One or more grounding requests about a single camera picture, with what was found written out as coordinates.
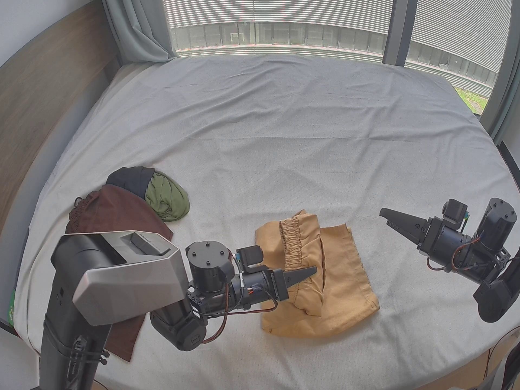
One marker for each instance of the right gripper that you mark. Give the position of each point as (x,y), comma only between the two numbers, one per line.
(443,242)

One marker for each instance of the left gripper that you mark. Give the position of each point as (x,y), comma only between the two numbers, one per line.
(260,289)

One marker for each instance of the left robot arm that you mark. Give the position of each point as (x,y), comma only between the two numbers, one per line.
(122,282)

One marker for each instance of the bed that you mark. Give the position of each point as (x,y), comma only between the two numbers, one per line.
(284,136)

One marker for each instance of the mustard yellow shorts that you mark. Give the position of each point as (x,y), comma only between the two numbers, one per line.
(341,274)

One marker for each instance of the green garment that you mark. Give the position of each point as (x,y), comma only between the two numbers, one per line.
(168,199)

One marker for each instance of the brown shorts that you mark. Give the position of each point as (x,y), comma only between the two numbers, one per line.
(118,213)

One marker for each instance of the dark blue garment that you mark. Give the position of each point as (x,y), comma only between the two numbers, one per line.
(130,181)

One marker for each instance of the grey-green curtain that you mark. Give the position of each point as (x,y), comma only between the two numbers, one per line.
(134,22)
(510,75)

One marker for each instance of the window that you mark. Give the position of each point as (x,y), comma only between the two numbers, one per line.
(284,10)

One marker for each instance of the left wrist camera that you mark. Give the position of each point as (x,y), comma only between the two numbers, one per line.
(252,255)

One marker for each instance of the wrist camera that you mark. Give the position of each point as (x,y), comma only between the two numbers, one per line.
(252,255)
(455,211)

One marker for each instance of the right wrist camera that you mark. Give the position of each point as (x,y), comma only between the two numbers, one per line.
(455,211)

